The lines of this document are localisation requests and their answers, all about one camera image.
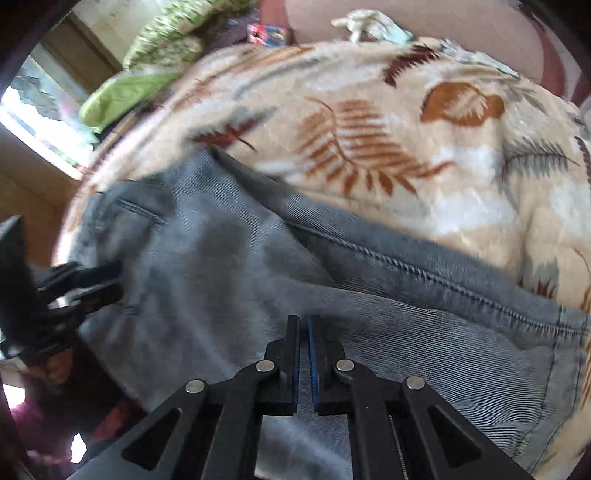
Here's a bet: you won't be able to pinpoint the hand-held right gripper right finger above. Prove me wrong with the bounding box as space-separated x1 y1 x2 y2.
307 315 536 480

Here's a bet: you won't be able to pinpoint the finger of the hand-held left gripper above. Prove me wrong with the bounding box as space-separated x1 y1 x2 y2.
53 282 120 324
44 261 123 291

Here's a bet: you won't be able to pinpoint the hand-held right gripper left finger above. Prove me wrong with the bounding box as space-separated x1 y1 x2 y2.
65 315 301 480

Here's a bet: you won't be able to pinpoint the grey denim pants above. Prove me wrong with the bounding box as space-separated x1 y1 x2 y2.
69 148 589 480

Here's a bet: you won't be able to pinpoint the person's left hand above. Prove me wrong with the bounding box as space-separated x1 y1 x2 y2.
44 351 75 386

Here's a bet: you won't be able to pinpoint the window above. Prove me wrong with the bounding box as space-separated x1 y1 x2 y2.
0 41 98 181

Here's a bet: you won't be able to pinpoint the green patterned quilt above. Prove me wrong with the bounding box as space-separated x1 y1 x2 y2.
78 0 259 134

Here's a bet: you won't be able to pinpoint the beige leaf-print blanket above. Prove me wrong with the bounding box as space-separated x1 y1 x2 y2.
51 37 591 480

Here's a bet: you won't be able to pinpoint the dark purple cloth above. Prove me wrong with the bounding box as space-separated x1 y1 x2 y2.
203 14 252 49

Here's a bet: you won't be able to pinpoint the red printed packet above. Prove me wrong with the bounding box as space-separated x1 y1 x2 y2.
247 23 291 46

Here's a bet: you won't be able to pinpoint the white work glove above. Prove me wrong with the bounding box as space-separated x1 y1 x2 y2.
331 9 416 44

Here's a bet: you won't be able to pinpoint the pink sofa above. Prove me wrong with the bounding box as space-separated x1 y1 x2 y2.
259 0 591 112

